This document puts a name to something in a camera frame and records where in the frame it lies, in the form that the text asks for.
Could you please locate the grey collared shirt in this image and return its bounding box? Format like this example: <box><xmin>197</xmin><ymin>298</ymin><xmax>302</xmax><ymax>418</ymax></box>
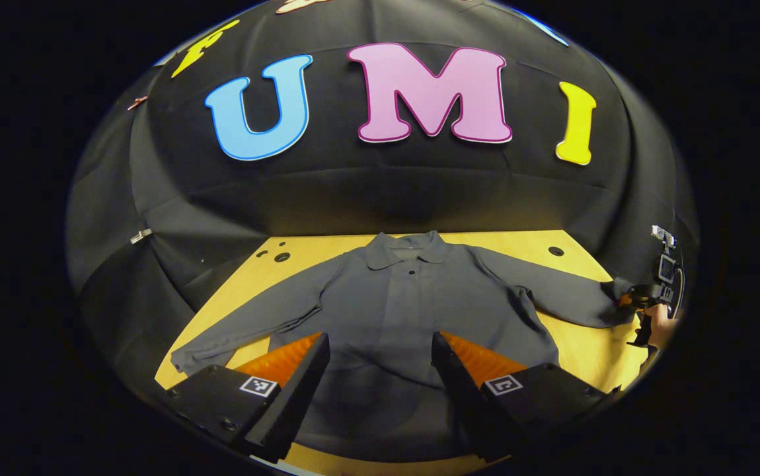
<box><xmin>170</xmin><ymin>230</ymin><xmax>638</xmax><ymax>463</ymax></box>

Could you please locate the black backdrop cloth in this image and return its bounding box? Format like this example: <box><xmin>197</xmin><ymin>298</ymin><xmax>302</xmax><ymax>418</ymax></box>
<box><xmin>66</xmin><ymin>0</ymin><xmax>699</xmax><ymax>411</ymax></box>

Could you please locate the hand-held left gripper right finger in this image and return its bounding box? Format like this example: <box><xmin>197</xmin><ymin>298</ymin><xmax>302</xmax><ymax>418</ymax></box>
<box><xmin>430</xmin><ymin>331</ymin><xmax>620</xmax><ymax>463</ymax></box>

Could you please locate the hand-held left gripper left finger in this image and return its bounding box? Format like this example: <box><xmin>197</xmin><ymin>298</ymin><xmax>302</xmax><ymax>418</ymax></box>
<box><xmin>165</xmin><ymin>332</ymin><xmax>332</xmax><ymax>463</ymax></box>

